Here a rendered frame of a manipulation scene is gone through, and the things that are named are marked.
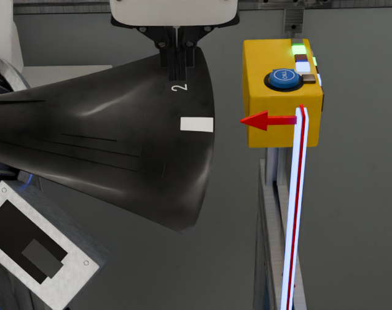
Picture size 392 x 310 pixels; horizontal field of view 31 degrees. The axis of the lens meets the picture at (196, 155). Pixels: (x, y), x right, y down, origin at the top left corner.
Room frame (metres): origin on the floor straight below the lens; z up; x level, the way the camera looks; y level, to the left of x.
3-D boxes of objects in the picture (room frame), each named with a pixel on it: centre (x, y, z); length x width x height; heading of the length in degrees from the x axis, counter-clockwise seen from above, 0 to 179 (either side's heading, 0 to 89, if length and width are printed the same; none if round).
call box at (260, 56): (0.89, -0.12, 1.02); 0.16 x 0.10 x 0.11; 179
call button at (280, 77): (0.85, -0.12, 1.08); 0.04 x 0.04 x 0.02
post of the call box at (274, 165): (0.89, -0.12, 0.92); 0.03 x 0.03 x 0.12; 89
